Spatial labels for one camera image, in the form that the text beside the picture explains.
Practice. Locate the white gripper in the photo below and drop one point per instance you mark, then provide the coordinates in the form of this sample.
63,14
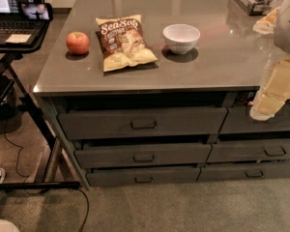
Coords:
288,26

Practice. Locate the grey drawer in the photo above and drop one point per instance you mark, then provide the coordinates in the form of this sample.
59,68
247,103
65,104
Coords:
125,123
147,175
222,172
239,121
250,150
142,154

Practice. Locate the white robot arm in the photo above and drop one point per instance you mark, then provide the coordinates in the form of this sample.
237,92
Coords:
281,40

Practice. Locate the white bowl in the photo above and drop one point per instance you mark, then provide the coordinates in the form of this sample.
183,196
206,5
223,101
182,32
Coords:
180,38

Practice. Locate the sea salt chips bag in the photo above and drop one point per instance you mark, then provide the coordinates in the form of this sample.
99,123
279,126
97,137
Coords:
123,44

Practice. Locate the red apple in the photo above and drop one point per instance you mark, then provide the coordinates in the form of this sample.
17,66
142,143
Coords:
77,43

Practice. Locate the black smartphone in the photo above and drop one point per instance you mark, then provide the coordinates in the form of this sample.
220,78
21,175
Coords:
36,11

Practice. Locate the yellow sticky note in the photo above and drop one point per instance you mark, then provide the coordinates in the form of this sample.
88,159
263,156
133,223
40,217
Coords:
18,38

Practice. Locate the black laptop stand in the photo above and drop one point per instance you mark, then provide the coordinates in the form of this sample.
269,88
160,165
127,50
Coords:
7,56

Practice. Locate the black laptop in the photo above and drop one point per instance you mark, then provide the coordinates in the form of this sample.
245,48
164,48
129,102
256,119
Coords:
11,22

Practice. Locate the beige trouser knee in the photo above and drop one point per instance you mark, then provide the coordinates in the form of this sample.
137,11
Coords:
7,226

